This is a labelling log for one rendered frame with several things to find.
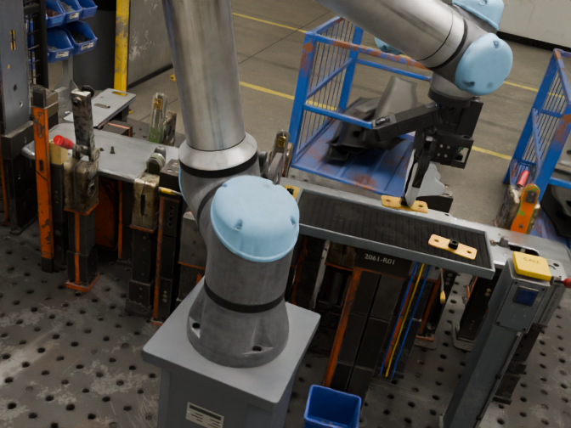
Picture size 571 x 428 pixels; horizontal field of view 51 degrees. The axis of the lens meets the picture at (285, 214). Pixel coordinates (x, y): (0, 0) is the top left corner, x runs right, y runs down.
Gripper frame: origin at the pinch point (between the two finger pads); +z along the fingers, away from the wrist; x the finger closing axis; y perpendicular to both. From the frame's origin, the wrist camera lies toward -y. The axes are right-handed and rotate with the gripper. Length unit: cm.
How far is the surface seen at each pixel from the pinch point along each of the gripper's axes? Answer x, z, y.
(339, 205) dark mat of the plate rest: 5.2, 7.2, -10.7
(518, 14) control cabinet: 767, 88, 260
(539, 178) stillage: 179, 68, 105
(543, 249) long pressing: 30, 23, 43
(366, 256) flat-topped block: -3.9, 11.7, -4.8
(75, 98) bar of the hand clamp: 24, 3, -69
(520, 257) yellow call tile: -2.4, 7.2, 22.8
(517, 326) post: -7.0, 19.2, 25.3
